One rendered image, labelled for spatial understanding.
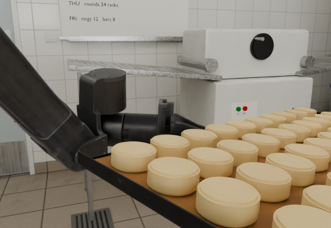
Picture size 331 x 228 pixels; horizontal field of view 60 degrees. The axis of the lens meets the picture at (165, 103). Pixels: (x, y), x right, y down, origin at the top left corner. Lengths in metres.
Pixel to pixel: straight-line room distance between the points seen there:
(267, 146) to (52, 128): 0.27
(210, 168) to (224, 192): 0.07
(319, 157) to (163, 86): 2.38
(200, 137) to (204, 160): 0.08
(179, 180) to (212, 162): 0.05
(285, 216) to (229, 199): 0.04
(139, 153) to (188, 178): 0.07
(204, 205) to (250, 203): 0.03
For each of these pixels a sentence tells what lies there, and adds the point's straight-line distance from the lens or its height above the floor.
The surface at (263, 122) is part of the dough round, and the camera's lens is 0.52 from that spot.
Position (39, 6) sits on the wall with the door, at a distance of 2.53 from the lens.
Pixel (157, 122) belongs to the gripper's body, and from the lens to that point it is 0.46.
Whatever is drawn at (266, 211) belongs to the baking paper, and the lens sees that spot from 0.27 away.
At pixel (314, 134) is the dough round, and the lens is 0.55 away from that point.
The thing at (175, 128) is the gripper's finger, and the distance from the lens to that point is 0.45.
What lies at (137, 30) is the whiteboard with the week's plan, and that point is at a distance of 2.58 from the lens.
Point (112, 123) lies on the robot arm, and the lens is 0.46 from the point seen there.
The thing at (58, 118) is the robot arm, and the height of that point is 1.03.
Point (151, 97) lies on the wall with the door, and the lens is 2.68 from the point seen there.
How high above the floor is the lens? 1.13
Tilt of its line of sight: 13 degrees down
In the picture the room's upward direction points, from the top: straight up
